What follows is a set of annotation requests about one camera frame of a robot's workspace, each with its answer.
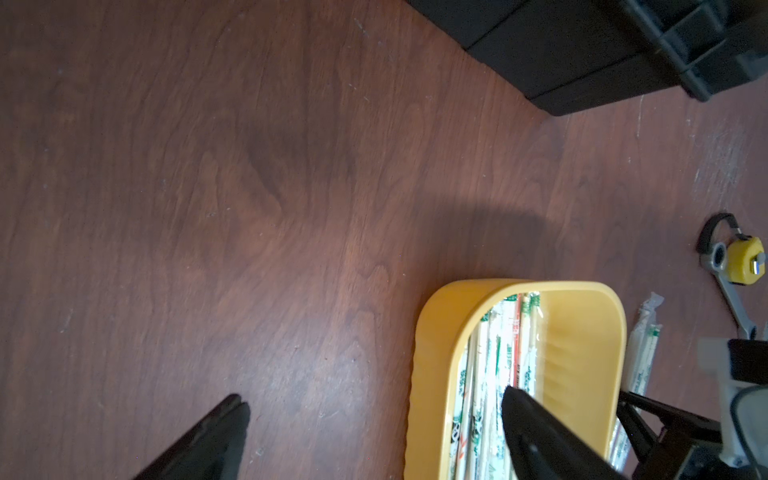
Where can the black plastic toolbox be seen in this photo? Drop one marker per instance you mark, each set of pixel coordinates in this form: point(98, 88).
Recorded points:
point(570, 56)

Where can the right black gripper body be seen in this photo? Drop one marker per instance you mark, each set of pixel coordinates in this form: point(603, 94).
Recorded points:
point(670, 443)

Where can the wrapped chopsticks pile in box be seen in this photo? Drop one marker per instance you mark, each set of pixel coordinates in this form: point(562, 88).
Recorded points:
point(501, 352)

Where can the silver metal wrench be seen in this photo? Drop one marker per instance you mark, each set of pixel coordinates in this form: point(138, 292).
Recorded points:
point(729, 294)

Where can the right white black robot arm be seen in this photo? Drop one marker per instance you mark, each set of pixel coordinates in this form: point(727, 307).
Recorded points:
point(740, 368)

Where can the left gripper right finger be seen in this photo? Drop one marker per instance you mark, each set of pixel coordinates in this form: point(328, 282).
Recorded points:
point(541, 447)

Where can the yellow tape measure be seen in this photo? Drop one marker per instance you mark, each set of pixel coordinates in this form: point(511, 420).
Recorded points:
point(742, 262)

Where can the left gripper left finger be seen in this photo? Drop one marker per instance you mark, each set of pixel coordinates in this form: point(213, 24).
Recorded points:
point(211, 449)

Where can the yellow plastic storage box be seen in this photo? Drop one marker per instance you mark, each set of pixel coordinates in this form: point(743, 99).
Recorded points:
point(582, 354)

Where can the chopsticks pair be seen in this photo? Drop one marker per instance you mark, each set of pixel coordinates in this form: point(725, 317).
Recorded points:
point(646, 316)
point(639, 362)

